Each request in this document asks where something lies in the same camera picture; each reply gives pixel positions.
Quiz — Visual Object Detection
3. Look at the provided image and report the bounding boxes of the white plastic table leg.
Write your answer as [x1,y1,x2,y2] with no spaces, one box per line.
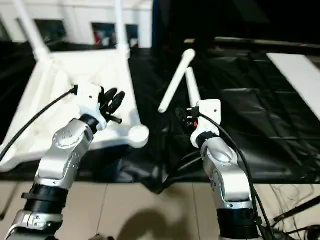
[185,66,202,106]
[114,0,131,60]
[157,48,197,113]
[12,0,52,62]

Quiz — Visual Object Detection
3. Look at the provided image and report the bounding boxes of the white plastic table top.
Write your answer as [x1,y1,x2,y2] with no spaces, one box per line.
[0,46,151,174]

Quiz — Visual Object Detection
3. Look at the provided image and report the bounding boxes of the black mat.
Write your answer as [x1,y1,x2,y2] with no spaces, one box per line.
[0,39,320,196]

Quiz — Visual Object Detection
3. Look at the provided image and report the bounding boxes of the white cabinet with glass doors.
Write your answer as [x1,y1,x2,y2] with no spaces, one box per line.
[0,0,153,48]

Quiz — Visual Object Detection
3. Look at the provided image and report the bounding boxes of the white flat board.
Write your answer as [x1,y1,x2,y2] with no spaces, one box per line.
[266,52,320,106]

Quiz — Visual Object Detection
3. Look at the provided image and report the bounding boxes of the black slanted stand leg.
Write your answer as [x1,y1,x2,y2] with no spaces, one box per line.
[0,183,20,221]

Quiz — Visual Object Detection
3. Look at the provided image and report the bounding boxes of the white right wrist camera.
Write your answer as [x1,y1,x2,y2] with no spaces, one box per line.
[190,99,222,148]

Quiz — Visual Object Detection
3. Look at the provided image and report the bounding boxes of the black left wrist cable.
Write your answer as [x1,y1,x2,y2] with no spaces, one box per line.
[0,86,78,161]

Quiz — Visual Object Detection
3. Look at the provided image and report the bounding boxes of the black rail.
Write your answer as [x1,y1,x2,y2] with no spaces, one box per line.
[214,36,320,50]

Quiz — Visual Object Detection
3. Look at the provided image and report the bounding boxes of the black cable bundle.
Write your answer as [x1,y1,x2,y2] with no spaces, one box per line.
[287,222,320,240]

